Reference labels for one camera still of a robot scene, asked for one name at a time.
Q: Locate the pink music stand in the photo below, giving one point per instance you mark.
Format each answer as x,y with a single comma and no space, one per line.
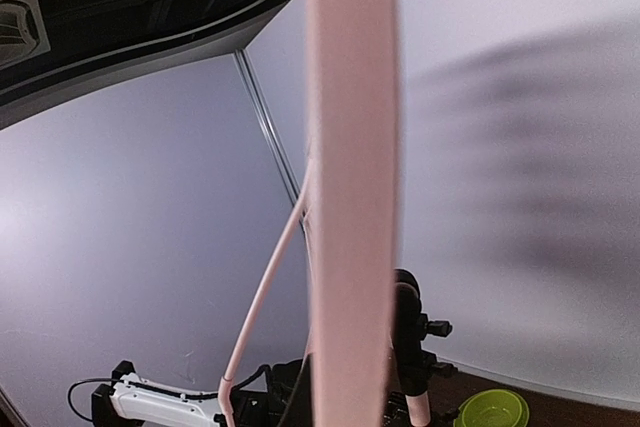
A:
351,188

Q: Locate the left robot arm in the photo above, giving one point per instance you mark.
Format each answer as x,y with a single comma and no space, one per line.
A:
274,395

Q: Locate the green plastic bowl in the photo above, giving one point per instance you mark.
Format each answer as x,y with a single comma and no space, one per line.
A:
494,408

